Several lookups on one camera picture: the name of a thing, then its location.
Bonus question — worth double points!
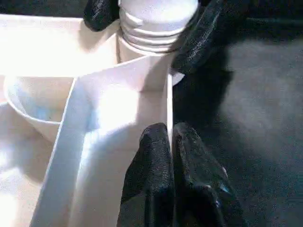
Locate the white plastic table top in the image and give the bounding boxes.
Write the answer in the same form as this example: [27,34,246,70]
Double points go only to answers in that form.
[0,13,187,227]

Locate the white plastic table leg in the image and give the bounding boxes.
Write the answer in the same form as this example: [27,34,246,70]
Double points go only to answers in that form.
[117,0,199,55]

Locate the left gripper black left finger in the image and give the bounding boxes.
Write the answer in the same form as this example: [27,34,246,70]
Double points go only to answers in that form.
[117,122,176,227]

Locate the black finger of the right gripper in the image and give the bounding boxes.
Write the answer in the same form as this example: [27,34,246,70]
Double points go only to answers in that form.
[171,0,228,74]
[83,0,120,33]

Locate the black mat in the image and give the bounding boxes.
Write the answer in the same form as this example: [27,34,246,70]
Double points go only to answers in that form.
[0,0,303,227]

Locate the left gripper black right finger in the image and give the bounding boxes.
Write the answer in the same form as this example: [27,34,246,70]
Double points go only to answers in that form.
[172,122,247,227]

